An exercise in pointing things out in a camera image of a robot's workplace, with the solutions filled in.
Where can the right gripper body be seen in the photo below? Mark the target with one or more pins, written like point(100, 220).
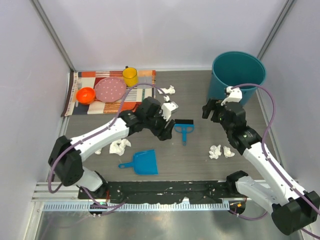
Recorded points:
point(218, 115)

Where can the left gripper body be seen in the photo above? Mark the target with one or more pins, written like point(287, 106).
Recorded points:
point(157, 123)

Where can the blue hand brush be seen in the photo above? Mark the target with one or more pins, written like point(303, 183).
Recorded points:
point(184, 127)

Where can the blue dustpan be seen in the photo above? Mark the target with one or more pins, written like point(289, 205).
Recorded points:
point(144, 163)

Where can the large paper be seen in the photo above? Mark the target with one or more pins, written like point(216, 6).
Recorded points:
point(118, 146)

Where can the teal plastic bin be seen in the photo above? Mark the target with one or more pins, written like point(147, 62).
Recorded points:
point(234, 68)

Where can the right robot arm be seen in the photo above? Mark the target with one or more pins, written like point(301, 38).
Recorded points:
point(291, 207)

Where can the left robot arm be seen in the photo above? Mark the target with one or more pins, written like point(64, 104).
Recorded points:
point(67, 156)

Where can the paper scrap near placemat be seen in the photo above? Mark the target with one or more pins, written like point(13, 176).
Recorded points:
point(167, 91)

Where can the crumpled paper right one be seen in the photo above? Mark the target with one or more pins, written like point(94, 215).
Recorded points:
point(215, 151)

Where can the crumpled paper right two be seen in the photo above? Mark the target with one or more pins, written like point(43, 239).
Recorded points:
point(227, 152)

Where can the yellow cup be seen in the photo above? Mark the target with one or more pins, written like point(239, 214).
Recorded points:
point(130, 76)

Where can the pink dotted plate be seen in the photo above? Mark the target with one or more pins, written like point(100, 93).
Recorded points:
point(110, 89)

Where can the small crumpled paper far left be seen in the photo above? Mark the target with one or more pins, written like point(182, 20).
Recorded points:
point(98, 152)

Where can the colourful striped placemat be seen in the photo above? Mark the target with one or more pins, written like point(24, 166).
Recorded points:
point(90, 79)

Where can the orange bowl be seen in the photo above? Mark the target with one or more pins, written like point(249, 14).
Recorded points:
point(86, 95)

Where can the fork on placemat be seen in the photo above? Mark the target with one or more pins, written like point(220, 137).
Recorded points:
point(79, 86)

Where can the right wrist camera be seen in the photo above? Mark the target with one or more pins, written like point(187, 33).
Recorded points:
point(233, 94)

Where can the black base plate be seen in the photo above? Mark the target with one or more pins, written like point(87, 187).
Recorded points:
point(168, 192)

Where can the white cable duct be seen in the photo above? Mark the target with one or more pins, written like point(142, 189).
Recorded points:
point(82, 206)

